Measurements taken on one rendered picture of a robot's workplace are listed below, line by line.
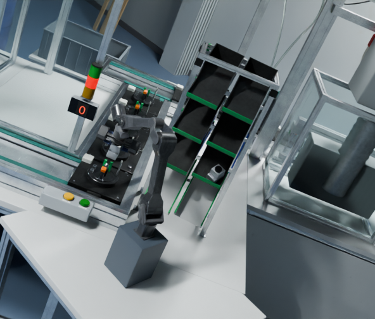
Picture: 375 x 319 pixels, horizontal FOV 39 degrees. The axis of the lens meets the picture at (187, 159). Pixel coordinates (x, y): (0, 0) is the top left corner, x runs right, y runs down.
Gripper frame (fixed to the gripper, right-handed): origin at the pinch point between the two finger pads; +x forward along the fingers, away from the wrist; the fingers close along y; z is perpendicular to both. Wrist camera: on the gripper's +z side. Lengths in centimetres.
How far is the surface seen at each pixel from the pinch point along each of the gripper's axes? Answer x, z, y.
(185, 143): -4.3, 11.7, -26.6
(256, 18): 23, 118, -38
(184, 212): 6.9, -13.1, -38.5
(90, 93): -3.6, 15.2, 19.6
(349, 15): 1, 130, -83
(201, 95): -32.0, 19.8, -23.2
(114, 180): 13.0, -10.7, -5.2
